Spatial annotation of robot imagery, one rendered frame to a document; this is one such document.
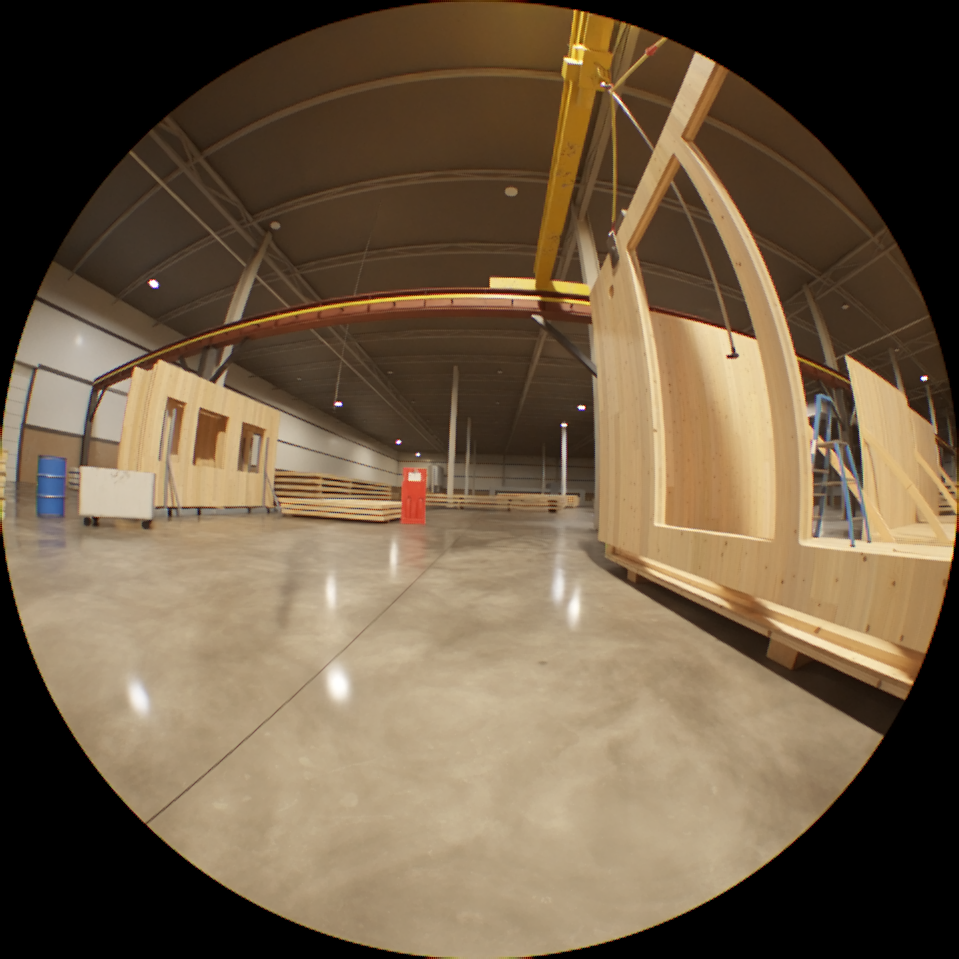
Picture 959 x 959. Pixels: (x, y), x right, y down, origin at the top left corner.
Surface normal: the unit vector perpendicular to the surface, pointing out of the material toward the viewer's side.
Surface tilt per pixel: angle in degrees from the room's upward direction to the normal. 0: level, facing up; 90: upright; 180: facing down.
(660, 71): 180
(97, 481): 90
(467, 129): 180
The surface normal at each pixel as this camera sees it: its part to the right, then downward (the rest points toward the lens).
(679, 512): -0.04, -0.06
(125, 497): 0.81, 0.00
